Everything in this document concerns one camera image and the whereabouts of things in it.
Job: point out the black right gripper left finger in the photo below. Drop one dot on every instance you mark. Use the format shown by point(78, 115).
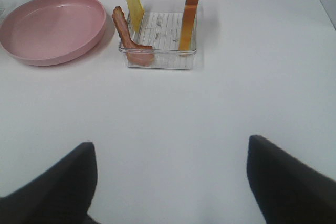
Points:
point(62, 194)

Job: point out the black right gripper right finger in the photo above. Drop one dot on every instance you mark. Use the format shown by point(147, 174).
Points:
point(285, 189)

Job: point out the red bacon strip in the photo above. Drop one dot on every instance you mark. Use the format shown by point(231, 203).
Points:
point(124, 34)

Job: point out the yellow cheese slice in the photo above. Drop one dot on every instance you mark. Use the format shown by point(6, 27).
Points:
point(136, 12)

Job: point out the pink round plate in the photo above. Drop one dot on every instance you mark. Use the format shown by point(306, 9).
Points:
point(51, 32)

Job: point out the clear right plastic tray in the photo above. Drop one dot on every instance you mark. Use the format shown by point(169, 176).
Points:
point(160, 28)

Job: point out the bread slice right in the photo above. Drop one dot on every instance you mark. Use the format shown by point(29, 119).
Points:
point(188, 20)

